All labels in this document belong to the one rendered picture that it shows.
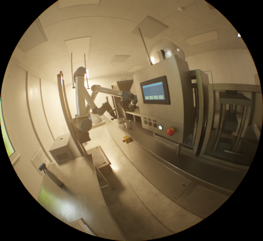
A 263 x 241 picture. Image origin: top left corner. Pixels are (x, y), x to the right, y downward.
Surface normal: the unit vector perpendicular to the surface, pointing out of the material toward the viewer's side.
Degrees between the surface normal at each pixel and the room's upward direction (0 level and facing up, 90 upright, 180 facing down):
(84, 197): 0
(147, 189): 0
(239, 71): 90
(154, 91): 90
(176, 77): 90
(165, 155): 0
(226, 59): 90
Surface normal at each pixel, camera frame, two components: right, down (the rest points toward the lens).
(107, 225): -0.20, -0.96
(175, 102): -0.85, 0.27
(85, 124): 0.85, 0.02
